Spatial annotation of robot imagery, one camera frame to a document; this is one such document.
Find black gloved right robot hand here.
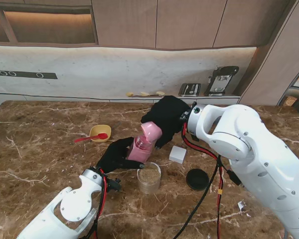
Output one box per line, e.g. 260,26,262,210
141,95,191,150

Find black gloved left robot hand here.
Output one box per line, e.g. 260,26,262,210
96,136,145,174

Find pink container with white lid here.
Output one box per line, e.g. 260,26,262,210
126,135,154,162

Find pink plastic measuring cup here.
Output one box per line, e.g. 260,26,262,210
140,121,162,150

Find red plastic measuring spoon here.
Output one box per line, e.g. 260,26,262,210
74,133,109,143

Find clear jar of grain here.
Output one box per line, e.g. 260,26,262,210
137,161,162,195

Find white square container lid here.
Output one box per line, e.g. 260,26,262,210
168,145,187,164

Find black round jar lid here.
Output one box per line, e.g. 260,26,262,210
185,168,210,192

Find wooden cutting board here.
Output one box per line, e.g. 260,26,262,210
139,91,166,98

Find yellow plastic bowl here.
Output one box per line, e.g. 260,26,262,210
89,124,112,143

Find black silver toaster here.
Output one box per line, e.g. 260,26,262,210
178,83,201,97

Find black espresso machine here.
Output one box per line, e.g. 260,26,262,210
207,65,240,97

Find tall wooden cabinet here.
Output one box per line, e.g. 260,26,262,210
238,0,299,107

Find round wooden ornament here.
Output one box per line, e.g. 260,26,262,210
283,96,298,108

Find lit open shelf niche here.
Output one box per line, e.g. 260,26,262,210
0,0,99,47

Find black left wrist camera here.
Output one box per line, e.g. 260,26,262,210
107,178,122,192

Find red black left arm cable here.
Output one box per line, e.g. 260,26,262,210
86,171,122,239

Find red black arm cable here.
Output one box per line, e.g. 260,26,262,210
173,124,241,239
86,171,122,239

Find wooden wall cabinets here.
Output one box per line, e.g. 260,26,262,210
91,0,298,51

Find red black right arm cable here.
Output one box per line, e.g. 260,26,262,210
173,124,241,239

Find black wall control panel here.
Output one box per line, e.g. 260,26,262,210
0,69,58,80

